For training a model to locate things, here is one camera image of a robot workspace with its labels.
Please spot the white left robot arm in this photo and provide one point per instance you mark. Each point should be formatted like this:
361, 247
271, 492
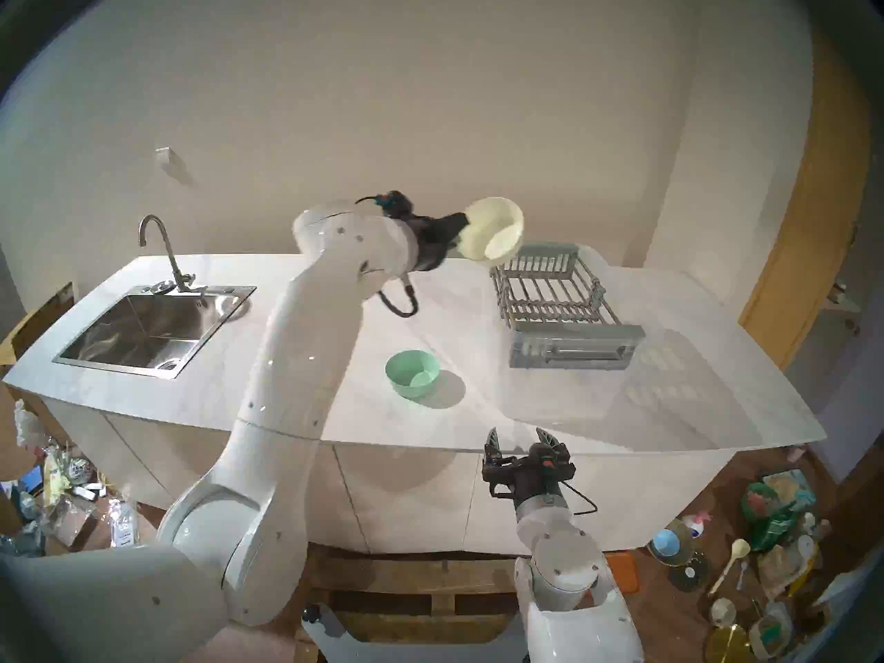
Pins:
304, 351

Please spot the brown cardboard box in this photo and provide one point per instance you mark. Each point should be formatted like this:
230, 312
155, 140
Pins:
38, 323

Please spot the blue small bowl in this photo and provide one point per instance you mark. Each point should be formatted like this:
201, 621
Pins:
666, 543

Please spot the wooden door frame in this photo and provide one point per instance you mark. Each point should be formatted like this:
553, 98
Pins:
815, 254

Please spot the white wall switch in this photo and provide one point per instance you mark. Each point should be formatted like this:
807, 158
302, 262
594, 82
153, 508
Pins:
164, 156

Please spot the cream plastic spoon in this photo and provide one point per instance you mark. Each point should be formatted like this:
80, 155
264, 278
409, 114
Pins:
737, 550

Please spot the yellow snack packet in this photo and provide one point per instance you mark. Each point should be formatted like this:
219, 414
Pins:
54, 478

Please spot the wooden pallet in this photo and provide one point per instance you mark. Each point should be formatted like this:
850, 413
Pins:
414, 575

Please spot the green snack bag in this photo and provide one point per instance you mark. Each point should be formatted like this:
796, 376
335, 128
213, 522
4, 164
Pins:
773, 527

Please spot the white counter cabinet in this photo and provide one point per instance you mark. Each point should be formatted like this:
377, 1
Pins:
428, 496

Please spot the teal food box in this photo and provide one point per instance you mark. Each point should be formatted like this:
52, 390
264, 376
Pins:
784, 485

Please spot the white small cup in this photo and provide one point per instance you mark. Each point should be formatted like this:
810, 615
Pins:
722, 612

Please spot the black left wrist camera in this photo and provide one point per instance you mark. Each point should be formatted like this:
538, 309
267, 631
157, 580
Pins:
397, 204

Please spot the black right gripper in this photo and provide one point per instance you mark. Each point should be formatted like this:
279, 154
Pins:
528, 483

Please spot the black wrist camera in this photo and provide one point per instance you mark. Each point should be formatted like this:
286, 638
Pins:
397, 204
549, 459

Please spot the steel gooseneck faucet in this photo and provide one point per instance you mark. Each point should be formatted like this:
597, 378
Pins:
169, 251

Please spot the cream plastic bowl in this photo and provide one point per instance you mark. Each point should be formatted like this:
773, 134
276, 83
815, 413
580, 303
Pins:
494, 230

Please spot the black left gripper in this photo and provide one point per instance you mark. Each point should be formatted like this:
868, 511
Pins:
428, 244

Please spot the grey dish drying rack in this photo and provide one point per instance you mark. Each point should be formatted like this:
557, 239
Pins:
566, 337

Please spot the white bottle pink cap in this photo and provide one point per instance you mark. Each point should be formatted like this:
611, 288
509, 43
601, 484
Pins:
694, 525

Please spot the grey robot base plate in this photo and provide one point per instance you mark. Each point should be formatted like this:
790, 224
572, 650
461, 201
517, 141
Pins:
414, 651

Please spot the clear plastic package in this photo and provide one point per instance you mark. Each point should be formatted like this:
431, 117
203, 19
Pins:
124, 527

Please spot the stainless steel sink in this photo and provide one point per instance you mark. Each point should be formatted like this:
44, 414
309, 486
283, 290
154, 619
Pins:
138, 323

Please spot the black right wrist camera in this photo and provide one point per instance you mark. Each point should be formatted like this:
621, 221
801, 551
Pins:
549, 459

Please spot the white plastic bag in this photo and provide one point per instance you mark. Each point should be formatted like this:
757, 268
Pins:
27, 425

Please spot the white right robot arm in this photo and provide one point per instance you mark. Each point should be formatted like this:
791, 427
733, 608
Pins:
566, 572

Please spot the mint green plastic bowl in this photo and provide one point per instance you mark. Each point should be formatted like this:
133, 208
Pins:
412, 375

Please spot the orange plastic tray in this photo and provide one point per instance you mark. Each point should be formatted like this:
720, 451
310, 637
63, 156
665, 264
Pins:
623, 572

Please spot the yellow round plate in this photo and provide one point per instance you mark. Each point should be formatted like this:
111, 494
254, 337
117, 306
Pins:
726, 646

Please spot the dark glass lid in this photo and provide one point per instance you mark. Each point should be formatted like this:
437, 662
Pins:
689, 572

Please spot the white container green sponge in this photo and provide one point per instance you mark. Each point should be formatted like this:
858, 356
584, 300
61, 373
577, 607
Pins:
772, 630

